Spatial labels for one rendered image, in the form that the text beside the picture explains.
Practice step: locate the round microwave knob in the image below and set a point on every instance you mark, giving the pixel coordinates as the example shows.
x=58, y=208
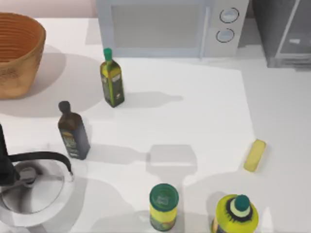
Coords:
x=229, y=15
x=225, y=35

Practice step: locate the woven brown basket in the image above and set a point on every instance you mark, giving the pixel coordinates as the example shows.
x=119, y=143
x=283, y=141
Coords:
x=17, y=72

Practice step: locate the grey cabinet with dark inside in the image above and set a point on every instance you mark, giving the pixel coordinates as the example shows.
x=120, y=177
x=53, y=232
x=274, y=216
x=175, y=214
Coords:
x=269, y=31

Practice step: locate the yellow bread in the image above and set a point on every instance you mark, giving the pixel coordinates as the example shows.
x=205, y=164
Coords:
x=254, y=155

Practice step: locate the round yellow bottle, green cap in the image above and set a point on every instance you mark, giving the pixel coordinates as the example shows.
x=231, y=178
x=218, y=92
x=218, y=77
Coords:
x=234, y=218

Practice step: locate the pale microwave oven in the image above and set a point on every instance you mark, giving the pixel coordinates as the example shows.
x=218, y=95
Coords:
x=243, y=14

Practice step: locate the pale microwave door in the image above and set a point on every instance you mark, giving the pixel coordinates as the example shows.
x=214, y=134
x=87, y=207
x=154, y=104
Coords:
x=155, y=24

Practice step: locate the yellow can with green lid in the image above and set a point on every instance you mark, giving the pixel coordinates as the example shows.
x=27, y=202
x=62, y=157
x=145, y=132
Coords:
x=164, y=206

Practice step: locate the green bottle with green cap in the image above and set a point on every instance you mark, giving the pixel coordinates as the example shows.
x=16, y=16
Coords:
x=112, y=82

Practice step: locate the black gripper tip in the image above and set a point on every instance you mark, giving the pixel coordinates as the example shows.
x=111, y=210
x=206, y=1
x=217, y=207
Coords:
x=2, y=142

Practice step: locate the dark brown bottle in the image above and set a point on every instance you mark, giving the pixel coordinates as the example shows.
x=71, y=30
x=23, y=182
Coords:
x=73, y=136

